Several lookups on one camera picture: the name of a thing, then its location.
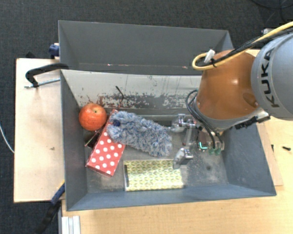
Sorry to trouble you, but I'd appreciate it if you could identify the yellow-green patterned box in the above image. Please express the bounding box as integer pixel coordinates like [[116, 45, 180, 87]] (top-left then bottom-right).
[[123, 159, 185, 192]]

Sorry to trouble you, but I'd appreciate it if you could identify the pale wood board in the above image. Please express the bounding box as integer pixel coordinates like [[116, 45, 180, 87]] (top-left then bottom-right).
[[13, 58, 65, 203]]

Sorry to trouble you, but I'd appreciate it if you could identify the red apple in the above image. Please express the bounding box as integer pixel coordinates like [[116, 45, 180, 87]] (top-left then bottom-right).
[[78, 102, 108, 132]]

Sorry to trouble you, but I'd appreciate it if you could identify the red box with white dots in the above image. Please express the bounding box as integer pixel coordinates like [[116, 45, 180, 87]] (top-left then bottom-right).
[[85, 109, 126, 178]]

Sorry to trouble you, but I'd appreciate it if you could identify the blue and white fluffy cloth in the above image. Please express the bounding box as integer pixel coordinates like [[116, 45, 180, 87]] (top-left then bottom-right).
[[105, 110, 174, 158]]

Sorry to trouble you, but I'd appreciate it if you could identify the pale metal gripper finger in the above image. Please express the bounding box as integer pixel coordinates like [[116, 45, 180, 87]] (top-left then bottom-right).
[[172, 147, 194, 170], [171, 114, 195, 134]]

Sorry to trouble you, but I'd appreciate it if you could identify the grey metal bin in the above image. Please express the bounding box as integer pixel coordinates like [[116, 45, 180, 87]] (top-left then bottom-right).
[[58, 20, 277, 212]]

